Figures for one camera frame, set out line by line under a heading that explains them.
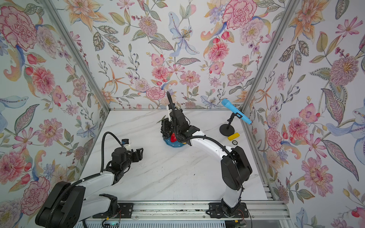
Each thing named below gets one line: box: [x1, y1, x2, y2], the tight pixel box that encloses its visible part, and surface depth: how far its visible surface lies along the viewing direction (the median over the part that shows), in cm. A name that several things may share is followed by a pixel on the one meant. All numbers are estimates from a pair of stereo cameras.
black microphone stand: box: [219, 112, 243, 137], surface depth 108 cm
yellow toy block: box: [227, 132, 241, 142], surface depth 106 cm
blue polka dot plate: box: [163, 137, 186, 147], surface depth 102 cm
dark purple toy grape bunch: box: [160, 117, 173, 140], surface depth 75 cm
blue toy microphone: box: [221, 98, 253, 125], surface depth 92 cm
